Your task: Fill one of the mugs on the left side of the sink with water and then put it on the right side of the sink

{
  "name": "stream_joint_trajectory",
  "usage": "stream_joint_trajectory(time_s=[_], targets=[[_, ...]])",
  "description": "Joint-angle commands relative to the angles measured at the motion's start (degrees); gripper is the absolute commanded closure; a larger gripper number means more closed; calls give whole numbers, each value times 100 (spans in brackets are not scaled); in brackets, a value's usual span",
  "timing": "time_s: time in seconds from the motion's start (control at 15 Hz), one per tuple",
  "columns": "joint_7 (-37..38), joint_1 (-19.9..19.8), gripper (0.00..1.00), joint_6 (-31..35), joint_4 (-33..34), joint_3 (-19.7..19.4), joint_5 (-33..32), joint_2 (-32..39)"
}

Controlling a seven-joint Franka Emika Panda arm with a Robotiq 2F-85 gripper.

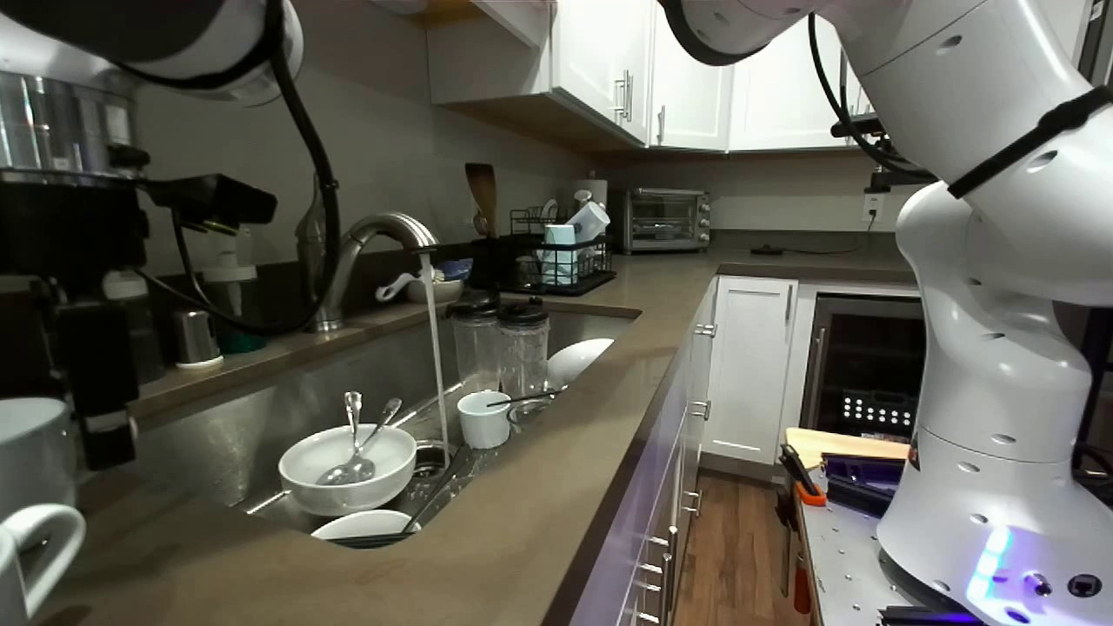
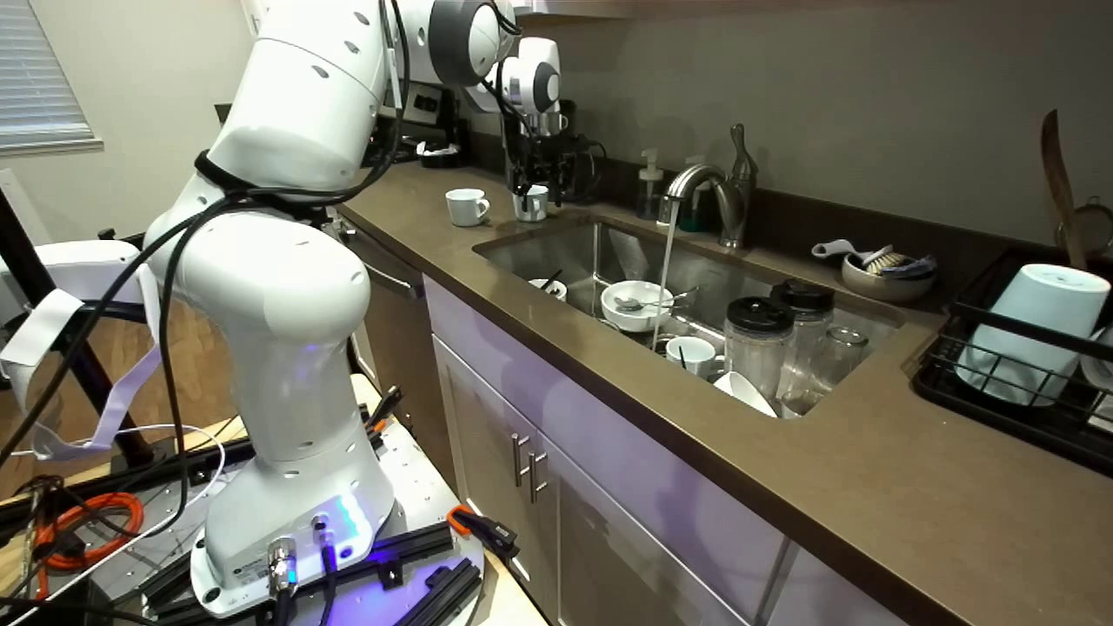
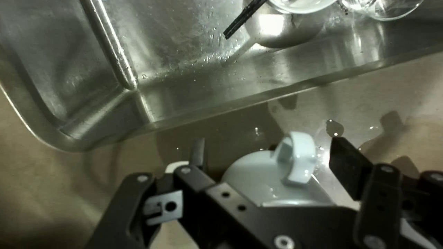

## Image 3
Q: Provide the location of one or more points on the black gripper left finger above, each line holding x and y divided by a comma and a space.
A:
120, 212

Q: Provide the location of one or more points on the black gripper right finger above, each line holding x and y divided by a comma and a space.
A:
347, 166

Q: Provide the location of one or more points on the stainless steel sink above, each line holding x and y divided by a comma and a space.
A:
185, 46

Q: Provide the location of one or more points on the white bowl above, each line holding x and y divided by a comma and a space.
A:
383, 8

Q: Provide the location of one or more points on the small white dish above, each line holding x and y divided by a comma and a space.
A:
300, 5

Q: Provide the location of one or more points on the black stick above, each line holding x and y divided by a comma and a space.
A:
243, 21

